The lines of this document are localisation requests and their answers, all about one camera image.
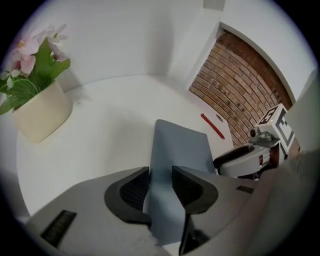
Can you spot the white desk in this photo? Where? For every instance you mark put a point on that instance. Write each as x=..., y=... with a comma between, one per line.
x=112, y=125

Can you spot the grey notebook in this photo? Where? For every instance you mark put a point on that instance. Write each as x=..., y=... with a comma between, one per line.
x=180, y=147

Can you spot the pink flowers in cream pot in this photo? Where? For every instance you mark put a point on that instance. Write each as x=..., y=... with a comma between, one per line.
x=42, y=115

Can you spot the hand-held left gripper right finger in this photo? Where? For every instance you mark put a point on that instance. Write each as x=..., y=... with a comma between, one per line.
x=215, y=195

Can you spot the red pen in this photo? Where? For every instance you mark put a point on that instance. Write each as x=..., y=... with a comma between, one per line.
x=212, y=126

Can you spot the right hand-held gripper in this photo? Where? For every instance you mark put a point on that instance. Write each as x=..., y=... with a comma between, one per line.
x=280, y=125

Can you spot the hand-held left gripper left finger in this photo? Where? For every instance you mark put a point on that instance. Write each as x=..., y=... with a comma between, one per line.
x=95, y=220

